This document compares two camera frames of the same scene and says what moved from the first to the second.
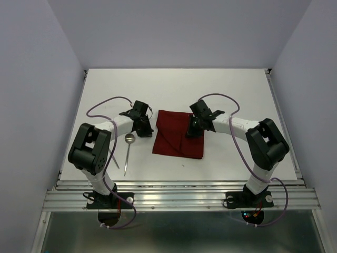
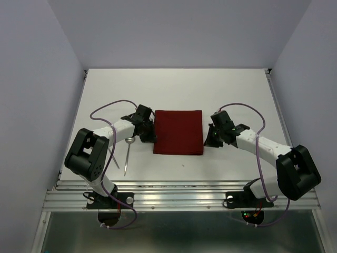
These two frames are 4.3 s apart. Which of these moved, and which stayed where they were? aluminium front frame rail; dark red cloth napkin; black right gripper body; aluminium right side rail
Moved: black right gripper body
Stayed: aluminium right side rail; dark red cloth napkin; aluminium front frame rail
